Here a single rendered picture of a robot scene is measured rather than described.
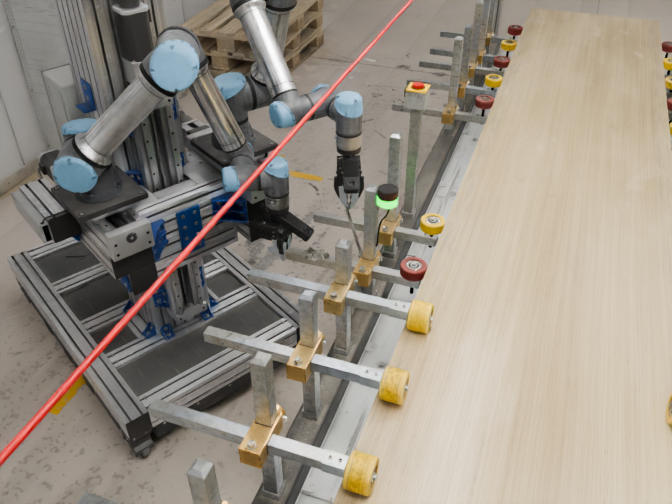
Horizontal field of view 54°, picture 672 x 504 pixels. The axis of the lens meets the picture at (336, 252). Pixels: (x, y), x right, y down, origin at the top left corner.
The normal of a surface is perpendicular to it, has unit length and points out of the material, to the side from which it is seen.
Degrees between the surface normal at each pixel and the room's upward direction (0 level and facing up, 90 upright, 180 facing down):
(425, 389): 0
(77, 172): 95
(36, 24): 90
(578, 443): 0
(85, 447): 0
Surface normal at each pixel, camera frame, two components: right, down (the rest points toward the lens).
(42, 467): 0.00, -0.79
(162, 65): 0.23, 0.52
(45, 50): -0.35, 0.57
